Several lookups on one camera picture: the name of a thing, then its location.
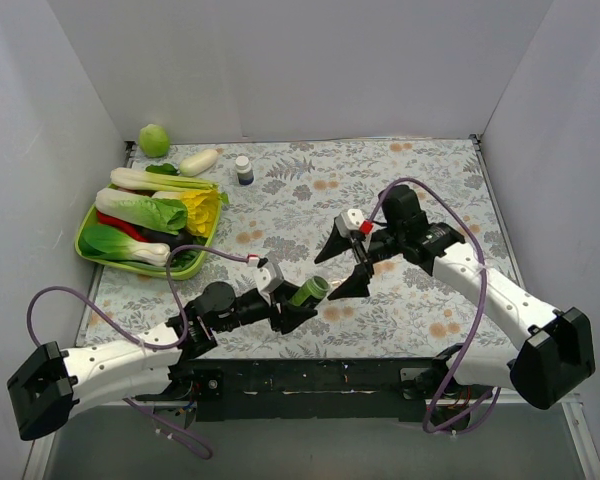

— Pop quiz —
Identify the white radish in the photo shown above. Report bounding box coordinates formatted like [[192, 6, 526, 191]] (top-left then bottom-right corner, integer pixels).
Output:
[[179, 149, 219, 177]]

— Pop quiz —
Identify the yellow leafy vegetable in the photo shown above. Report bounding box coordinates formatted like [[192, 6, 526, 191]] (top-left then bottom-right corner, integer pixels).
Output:
[[180, 189, 222, 238]]

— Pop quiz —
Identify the green cabbage ball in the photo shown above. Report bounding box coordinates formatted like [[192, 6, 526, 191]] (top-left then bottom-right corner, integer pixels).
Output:
[[138, 124, 171, 158]]

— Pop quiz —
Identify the green vegetable tray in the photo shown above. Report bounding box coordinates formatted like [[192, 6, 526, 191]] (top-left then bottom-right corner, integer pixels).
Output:
[[75, 184, 228, 280]]

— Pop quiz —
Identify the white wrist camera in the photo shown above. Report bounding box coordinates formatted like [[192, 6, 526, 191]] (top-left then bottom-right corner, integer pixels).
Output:
[[253, 258, 284, 304], [335, 208, 374, 243]]

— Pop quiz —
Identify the white cap pill bottle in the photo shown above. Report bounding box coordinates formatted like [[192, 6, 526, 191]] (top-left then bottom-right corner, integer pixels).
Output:
[[234, 155, 254, 186]]

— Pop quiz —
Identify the purple eggplant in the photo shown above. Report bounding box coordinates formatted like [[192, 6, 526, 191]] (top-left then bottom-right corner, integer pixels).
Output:
[[139, 227, 195, 255]]

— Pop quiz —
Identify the napa cabbage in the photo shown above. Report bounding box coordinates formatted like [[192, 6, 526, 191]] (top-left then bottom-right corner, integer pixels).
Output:
[[95, 188, 188, 235]]

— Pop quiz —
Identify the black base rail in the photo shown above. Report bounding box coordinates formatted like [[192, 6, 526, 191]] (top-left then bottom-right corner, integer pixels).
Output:
[[136, 357, 432, 422]]

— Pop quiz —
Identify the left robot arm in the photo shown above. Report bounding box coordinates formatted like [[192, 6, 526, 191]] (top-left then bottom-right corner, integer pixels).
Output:
[[7, 282, 318, 441]]

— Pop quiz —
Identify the green bok choy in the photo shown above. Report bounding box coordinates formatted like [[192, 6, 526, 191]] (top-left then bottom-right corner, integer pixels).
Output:
[[78, 224, 171, 267]]

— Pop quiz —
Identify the floral table mat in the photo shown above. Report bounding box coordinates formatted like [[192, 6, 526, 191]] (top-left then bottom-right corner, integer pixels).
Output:
[[77, 138, 518, 359]]

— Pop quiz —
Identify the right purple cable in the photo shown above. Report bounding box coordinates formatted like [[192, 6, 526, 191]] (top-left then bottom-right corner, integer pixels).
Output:
[[368, 177, 499, 435]]

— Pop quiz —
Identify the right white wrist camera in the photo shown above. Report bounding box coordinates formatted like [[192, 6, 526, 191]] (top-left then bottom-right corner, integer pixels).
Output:
[[335, 208, 374, 243]]

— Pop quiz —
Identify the red chili pepper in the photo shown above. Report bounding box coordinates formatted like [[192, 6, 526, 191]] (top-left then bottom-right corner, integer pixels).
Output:
[[96, 210, 146, 242]]

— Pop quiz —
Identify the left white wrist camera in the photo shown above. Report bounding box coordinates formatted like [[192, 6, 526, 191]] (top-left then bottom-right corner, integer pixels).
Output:
[[253, 258, 284, 304]]

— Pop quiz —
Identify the green pill bottle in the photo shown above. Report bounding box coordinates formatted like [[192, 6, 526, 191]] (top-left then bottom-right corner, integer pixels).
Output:
[[289, 276, 330, 308]]

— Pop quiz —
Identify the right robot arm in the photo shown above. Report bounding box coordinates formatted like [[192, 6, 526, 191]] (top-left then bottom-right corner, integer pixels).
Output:
[[315, 185, 596, 410]]

